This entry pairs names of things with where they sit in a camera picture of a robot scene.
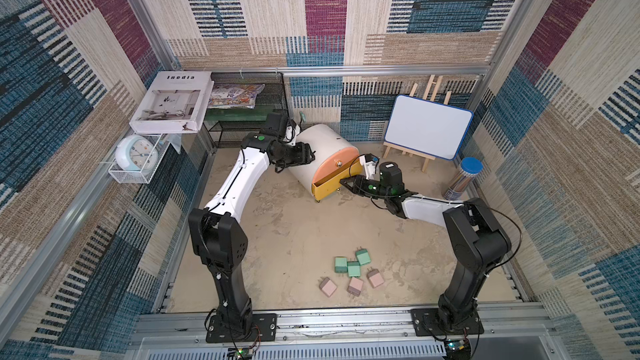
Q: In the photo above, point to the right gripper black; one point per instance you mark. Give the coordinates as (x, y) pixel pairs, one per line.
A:
(353, 185)

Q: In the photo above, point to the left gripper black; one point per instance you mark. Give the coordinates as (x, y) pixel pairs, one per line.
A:
(302, 150)

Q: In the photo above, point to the pink top drawer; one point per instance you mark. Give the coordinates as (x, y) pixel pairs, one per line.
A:
(328, 163)

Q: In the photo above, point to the yellow drawer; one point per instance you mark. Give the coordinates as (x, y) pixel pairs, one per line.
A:
(332, 183)

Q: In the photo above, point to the white round drawer cabinet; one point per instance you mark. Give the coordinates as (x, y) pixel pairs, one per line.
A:
(322, 139)

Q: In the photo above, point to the green plug cube one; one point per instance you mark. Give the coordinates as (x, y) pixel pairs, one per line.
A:
(363, 256)

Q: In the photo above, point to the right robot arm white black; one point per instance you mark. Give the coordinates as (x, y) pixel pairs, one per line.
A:
(478, 240)

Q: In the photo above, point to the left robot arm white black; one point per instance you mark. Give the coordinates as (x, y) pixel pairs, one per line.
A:
(220, 242)

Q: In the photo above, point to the white board on easel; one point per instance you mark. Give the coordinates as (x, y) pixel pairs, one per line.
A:
(422, 127)

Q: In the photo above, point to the blue lid pencil canister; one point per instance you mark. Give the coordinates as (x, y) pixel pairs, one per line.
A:
(468, 169)

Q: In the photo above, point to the colourful snack bag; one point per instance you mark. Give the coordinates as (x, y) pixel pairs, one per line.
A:
(234, 95)

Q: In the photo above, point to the green plug cube three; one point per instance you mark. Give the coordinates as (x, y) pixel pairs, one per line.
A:
(354, 269)

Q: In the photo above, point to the pink plug cube right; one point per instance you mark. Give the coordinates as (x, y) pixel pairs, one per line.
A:
(375, 278)

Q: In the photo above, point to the pink plug cube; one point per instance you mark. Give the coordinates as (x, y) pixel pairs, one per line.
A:
(355, 286)
(328, 287)
(375, 278)

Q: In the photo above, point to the green plug cube two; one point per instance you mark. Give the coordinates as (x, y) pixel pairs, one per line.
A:
(341, 265)

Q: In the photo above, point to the pink plug cube middle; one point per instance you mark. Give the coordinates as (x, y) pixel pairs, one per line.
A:
(355, 286)

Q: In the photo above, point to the pink plug cube left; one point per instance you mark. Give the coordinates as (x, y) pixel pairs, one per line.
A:
(328, 287)

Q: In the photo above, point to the white magazine book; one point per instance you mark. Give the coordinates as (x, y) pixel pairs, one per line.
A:
(175, 103)

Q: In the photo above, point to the white alarm clock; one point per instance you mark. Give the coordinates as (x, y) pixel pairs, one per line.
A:
(136, 153)

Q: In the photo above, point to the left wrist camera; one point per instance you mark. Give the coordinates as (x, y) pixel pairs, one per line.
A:
(282, 127)

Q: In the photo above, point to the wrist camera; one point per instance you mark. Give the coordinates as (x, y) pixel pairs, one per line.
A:
(282, 127)
(369, 163)

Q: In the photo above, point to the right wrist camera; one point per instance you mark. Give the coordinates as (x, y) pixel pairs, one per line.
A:
(369, 163)

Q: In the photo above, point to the black wire shelf rack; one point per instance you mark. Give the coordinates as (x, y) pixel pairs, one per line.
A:
(227, 127)

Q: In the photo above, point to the white wire basket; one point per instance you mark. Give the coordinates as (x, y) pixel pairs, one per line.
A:
(121, 176)

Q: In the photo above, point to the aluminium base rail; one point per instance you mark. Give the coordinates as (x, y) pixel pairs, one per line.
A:
(499, 331)

